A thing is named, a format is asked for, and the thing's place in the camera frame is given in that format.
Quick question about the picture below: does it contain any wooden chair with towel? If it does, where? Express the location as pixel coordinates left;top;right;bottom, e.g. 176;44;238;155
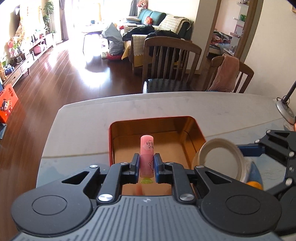
203;54;254;93

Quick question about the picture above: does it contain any low wooden tv console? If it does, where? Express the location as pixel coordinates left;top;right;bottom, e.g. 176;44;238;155
1;33;56;87

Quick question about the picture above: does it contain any clear tape roll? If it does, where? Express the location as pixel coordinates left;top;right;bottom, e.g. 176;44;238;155
192;138;247;183

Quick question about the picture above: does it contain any orange gift box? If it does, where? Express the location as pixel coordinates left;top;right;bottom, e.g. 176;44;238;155
0;84;18;123

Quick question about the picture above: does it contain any grey desk lamp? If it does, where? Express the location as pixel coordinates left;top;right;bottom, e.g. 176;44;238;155
275;81;296;125

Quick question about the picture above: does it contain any red metal tin box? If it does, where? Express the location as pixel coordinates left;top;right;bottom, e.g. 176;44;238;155
108;115;207;196

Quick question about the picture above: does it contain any green sofa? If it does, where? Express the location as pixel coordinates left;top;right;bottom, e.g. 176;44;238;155
123;9;193;40

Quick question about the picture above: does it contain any pink highlighter tube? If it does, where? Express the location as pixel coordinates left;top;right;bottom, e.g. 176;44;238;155
139;135;154;184

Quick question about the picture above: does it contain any light blue paper bag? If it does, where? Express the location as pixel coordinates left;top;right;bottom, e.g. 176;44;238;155
102;23;125;55

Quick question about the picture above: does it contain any pink towel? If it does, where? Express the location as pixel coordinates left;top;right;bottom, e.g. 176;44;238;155
208;54;240;92

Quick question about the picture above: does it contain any dark wooden dining chair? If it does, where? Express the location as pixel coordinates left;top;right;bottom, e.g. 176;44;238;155
142;36;202;93

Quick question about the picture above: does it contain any orange fruit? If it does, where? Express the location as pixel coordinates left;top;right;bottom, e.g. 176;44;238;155
247;181;263;190

